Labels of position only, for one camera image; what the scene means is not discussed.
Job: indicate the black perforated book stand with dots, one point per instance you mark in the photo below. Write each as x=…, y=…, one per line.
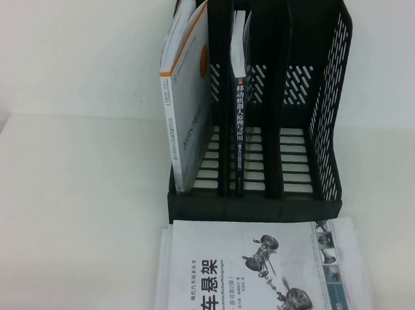
x=297, y=207

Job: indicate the white car suspension book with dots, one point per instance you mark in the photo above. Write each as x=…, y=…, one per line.
x=272, y=293

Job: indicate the white and orange book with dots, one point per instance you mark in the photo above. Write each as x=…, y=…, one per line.
x=189, y=117

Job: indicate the dark blue robot book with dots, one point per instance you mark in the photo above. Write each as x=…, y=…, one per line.
x=239, y=121

